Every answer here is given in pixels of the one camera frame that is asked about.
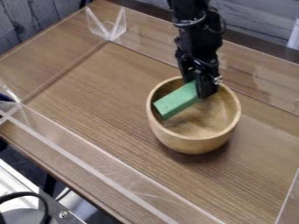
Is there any white post at right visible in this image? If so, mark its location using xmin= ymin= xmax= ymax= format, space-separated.
xmin=287 ymin=22 xmax=299 ymax=50

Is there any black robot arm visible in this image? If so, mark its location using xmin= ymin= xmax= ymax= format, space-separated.
xmin=167 ymin=0 xmax=225 ymax=99

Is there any clear acrylic front barrier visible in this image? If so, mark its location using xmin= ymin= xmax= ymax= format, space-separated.
xmin=0 ymin=84 xmax=225 ymax=224

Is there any black cable loop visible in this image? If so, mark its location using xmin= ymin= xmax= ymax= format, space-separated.
xmin=0 ymin=191 xmax=52 ymax=224

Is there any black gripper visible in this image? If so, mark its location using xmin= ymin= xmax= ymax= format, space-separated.
xmin=172 ymin=17 xmax=224 ymax=99

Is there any green rectangular block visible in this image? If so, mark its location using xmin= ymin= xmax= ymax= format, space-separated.
xmin=153 ymin=81 xmax=200 ymax=120

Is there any brown wooden bowl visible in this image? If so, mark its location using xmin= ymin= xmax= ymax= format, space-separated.
xmin=145 ymin=76 xmax=241 ymax=154

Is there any grey metal mount plate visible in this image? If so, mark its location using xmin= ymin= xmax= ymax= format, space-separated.
xmin=0 ymin=200 xmax=88 ymax=224

